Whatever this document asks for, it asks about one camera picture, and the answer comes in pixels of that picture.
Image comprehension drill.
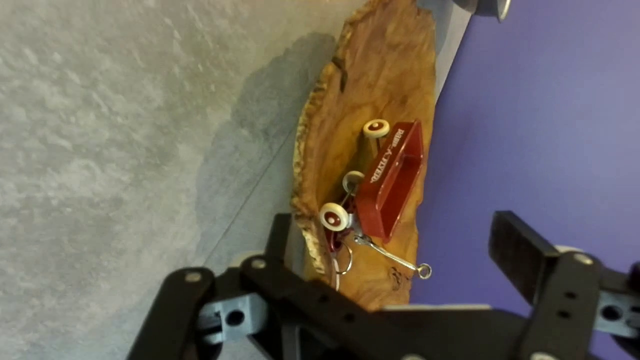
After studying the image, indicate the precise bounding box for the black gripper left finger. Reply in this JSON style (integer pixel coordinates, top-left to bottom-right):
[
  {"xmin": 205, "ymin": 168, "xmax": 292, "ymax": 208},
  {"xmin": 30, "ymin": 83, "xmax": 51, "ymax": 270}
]
[{"xmin": 127, "ymin": 213, "xmax": 377, "ymax": 360}]

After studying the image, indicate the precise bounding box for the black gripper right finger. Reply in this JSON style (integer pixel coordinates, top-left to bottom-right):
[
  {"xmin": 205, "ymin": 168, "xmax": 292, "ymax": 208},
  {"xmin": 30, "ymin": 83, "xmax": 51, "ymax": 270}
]
[{"xmin": 489, "ymin": 211, "xmax": 640, "ymax": 360}]

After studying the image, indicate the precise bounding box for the red toy wagon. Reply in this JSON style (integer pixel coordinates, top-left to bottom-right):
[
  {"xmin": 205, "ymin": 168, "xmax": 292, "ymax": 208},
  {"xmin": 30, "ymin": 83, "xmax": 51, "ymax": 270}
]
[{"xmin": 316, "ymin": 119, "xmax": 436, "ymax": 282}]

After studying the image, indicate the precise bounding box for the grey metal bowl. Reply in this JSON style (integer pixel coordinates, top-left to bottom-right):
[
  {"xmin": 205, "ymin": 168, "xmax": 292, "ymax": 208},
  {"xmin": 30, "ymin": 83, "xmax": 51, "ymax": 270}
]
[{"xmin": 453, "ymin": 0, "xmax": 514, "ymax": 22}]

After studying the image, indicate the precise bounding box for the grey concrete-look cabinet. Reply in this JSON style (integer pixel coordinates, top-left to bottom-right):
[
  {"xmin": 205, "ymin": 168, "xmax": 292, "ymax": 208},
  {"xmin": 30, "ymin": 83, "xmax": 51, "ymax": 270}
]
[{"xmin": 0, "ymin": 0, "xmax": 476, "ymax": 360}]

